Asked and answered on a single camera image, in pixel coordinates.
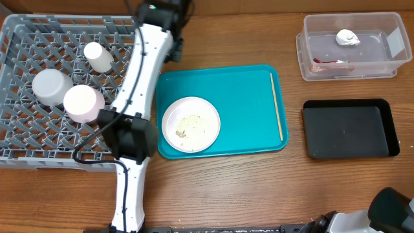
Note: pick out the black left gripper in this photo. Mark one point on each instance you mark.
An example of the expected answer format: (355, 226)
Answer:
(177, 54)

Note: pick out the white round plate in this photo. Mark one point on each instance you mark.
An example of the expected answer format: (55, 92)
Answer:
(191, 124)

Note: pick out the white cup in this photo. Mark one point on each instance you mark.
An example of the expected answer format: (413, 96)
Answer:
(98, 57)

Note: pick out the wooden chopstick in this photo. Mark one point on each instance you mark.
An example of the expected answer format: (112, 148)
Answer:
(276, 107)

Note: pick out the pink cup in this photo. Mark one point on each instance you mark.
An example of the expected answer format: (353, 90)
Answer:
(83, 103)

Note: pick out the grey ceramic bowl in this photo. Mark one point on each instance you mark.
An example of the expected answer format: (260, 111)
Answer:
(50, 86)

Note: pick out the red snack wrapper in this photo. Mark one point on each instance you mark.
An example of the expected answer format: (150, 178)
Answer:
(335, 65)

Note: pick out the white tissue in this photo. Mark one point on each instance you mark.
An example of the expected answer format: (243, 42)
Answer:
(346, 37)

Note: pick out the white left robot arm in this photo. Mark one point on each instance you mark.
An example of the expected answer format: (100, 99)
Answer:
(126, 127)

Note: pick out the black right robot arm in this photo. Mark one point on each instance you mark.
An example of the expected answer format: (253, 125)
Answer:
(389, 212)

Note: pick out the teal plastic serving tray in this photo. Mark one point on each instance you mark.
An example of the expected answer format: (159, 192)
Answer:
(242, 95)

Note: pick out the clear plastic storage bin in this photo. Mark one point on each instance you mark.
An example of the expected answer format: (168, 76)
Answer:
(384, 45)

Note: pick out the black rectangular tray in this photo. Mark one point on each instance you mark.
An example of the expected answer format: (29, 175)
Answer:
(349, 129)

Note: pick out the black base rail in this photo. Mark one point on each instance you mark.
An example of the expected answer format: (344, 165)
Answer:
(280, 229)

